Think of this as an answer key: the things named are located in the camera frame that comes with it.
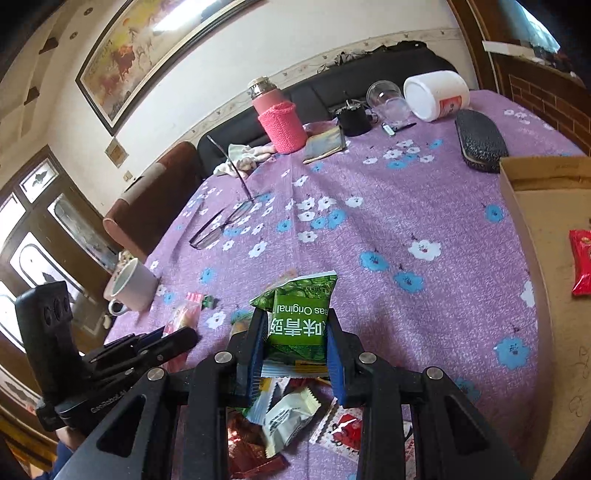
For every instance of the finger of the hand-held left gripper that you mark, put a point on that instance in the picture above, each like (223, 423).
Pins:
(150, 337)
(180, 341)

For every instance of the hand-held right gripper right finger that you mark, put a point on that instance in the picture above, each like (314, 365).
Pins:
(334, 369)

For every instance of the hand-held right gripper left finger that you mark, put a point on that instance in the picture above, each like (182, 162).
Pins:
(256, 355)

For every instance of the tan yellow wafer bar packet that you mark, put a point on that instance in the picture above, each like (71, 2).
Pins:
(295, 368)

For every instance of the green pea snack packet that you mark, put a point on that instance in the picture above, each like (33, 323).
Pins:
(300, 323)

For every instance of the cardboard box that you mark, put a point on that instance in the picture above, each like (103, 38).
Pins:
(554, 230)

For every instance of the person's left forearm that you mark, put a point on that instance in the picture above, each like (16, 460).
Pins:
(69, 438)

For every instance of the pink snack packet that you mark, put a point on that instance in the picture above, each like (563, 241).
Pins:
(184, 318)

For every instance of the orange snack packet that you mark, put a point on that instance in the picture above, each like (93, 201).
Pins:
(240, 332)

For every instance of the white blue candy wrapper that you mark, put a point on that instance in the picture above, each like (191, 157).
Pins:
(261, 401)

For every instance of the small green candy packet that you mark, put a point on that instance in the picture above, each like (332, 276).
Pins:
(208, 303)

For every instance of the white mug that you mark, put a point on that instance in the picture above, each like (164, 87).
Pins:
(134, 286)

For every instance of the white packet with red label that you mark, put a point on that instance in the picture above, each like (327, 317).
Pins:
(341, 429)

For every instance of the white green snack packet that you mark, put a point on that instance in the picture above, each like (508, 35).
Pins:
(286, 420)

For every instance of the dark red shiny snack packet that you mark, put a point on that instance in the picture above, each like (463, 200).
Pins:
(249, 457)

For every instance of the white packet with red dots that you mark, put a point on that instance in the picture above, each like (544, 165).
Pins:
(408, 441)

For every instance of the eyeglasses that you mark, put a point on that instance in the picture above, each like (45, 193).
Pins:
(207, 233)

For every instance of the brown armchair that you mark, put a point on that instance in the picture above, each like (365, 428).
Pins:
(152, 198)

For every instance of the wooden glass-panel door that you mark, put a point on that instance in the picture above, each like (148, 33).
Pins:
(41, 203)

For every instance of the purple floral tablecloth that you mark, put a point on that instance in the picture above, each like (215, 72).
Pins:
(369, 207)

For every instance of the white cloth gloves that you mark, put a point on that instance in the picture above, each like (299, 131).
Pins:
(240, 157)

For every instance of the shiny notebook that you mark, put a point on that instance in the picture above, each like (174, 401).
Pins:
(323, 145)

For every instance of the pink thermos with knitted sleeve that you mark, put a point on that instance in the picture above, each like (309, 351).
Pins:
(277, 124)

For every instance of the black cup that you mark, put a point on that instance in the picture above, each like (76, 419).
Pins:
(353, 122)

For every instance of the black sofa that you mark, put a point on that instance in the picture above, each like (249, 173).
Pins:
(314, 92)

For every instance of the black glasses case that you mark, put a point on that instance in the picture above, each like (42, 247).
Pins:
(480, 138)

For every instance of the clear glass cup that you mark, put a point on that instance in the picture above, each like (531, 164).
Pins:
(388, 99)

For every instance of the framed horse painting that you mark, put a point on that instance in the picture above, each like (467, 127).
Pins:
(138, 50)

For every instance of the white plastic jar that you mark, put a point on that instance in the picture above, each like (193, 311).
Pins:
(434, 92)

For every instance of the dark clothes pile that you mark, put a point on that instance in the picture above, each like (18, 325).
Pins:
(401, 46)

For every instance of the wooden brick-pattern counter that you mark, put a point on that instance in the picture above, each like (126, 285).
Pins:
(545, 97)

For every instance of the white flat box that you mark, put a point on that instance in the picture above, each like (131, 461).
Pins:
(508, 48)

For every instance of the wooden framed glass partition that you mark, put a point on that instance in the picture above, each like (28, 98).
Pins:
(471, 27)

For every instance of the small wall plaque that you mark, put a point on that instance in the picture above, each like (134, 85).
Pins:
(116, 152)

